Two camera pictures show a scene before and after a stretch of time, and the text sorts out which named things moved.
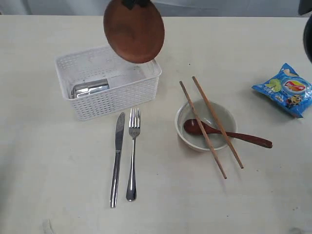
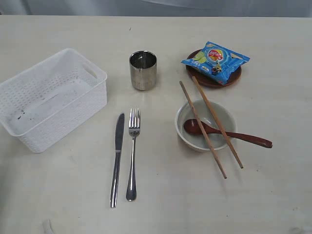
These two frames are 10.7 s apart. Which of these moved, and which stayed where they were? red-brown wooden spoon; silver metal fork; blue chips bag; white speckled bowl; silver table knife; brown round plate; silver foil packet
Moved: brown round plate; silver foil packet; blue chips bag
Stayed: silver metal fork; white speckled bowl; silver table knife; red-brown wooden spoon
